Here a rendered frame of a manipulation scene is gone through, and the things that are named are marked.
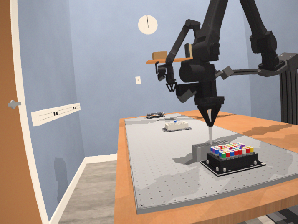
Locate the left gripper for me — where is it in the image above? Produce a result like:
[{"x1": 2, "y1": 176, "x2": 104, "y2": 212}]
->
[{"x1": 194, "y1": 80, "x2": 225, "y2": 127}]

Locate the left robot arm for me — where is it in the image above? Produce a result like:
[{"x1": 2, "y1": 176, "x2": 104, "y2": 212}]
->
[{"x1": 175, "y1": 0, "x2": 285, "y2": 103}]

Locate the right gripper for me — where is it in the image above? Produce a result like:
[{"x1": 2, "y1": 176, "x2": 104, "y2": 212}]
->
[{"x1": 166, "y1": 73, "x2": 177, "y2": 92}]

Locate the cream grid rack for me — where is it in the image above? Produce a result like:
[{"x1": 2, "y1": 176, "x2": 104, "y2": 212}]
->
[{"x1": 165, "y1": 121, "x2": 189, "y2": 130}]

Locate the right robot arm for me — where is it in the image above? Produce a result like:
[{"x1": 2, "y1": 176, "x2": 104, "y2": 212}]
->
[{"x1": 157, "y1": 19, "x2": 201, "y2": 81}]

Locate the black vial rack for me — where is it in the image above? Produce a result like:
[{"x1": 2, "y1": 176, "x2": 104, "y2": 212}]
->
[{"x1": 207, "y1": 152, "x2": 258, "y2": 172}]

